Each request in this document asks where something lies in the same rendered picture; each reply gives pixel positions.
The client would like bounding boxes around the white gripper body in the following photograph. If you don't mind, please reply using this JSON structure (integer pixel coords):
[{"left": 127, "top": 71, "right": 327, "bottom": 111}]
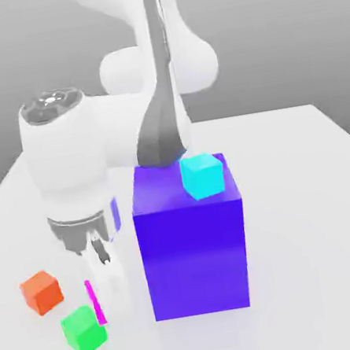
[{"left": 83, "top": 234, "right": 134, "bottom": 323}]

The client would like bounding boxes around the large blue box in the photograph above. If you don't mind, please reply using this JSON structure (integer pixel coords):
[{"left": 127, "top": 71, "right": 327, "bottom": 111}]
[{"left": 124, "top": 149, "right": 260, "bottom": 324}]

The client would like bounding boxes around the small green cube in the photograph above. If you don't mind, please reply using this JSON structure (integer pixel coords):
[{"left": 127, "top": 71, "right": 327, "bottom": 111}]
[{"left": 58, "top": 302, "right": 110, "bottom": 350}]

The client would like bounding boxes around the small cyan cube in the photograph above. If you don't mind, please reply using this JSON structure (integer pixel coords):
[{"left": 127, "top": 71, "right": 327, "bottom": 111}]
[{"left": 178, "top": 150, "right": 229, "bottom": 204}]

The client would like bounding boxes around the small orange cube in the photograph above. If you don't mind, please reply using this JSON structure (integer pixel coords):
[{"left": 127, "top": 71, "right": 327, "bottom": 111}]
[{"left": 17, "top": 267, "right": 68, "bottom": 320}]

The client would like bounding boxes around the small magenta cube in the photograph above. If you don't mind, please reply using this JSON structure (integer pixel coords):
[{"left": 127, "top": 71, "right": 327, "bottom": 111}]
[{"left": 83, "top": 278, "right": 109, "bottom": 328}]

